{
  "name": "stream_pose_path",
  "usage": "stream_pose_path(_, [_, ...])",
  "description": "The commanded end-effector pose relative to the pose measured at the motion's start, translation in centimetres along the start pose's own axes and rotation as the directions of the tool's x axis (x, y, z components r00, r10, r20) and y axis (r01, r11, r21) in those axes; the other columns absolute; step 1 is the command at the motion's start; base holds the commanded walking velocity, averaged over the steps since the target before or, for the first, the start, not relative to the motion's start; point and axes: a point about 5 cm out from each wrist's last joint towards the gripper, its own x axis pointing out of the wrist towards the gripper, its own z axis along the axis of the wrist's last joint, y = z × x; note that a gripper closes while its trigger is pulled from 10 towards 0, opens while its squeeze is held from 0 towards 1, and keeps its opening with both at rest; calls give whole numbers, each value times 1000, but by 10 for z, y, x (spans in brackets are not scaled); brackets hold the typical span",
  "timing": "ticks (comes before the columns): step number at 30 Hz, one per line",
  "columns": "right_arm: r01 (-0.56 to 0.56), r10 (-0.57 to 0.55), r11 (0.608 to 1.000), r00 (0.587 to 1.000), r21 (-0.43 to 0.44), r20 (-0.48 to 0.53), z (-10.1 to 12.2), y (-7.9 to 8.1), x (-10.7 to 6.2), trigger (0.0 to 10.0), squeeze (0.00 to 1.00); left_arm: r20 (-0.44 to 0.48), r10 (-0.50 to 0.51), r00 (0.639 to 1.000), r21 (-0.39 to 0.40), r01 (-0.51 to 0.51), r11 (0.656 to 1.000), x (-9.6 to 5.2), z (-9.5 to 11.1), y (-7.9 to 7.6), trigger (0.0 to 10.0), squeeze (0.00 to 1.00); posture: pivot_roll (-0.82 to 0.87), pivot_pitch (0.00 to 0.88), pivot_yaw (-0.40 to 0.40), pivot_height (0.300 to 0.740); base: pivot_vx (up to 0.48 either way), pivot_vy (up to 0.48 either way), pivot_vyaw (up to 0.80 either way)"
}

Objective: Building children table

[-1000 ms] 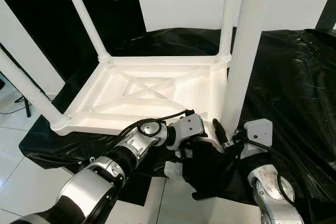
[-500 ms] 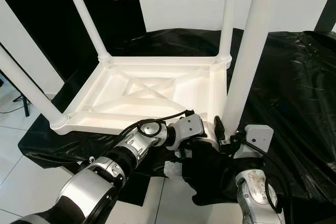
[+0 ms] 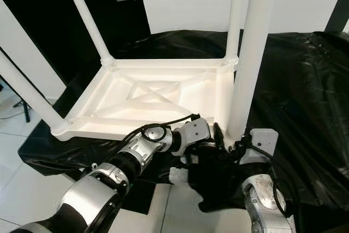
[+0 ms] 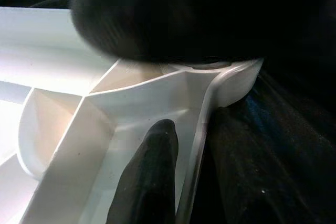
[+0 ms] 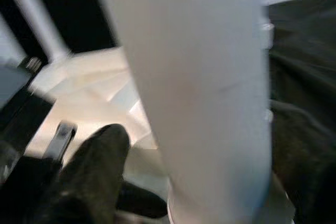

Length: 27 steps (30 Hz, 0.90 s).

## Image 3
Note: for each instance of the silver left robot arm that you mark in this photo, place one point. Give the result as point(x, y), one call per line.
point(142, 151)

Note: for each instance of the black plastic cover sheet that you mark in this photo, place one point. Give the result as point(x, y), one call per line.
point(305, 91)

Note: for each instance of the black tripod stand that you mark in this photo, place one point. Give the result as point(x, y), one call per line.
point(26, 110)

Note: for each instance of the black door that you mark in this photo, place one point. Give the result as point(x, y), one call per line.
point(32, 4)

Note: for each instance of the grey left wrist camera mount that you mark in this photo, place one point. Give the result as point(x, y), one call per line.
point(196, 132)

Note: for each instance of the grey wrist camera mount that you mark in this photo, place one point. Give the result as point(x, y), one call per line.
point(264, 139)
point(196, 132)

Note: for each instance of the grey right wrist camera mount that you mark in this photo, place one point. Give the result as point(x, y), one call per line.
point(264, 139)

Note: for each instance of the black wall pillar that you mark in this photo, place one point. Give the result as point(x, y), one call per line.
point(339, 20)

